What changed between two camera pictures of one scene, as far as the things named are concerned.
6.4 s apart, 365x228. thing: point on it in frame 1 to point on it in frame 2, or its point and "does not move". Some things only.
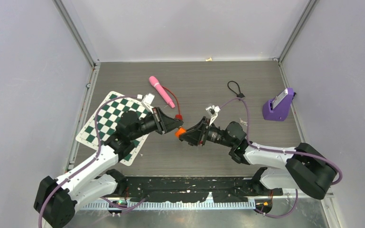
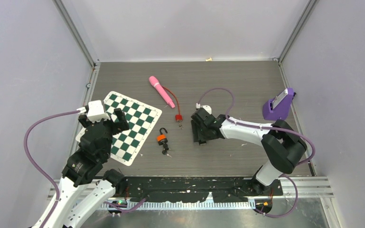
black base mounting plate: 196,189 does not move
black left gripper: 164,123 to 122,124
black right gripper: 196,133 to 197,134
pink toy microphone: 154,81 does not move
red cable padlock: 178,116 does not move
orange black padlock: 181,130 to 162,138
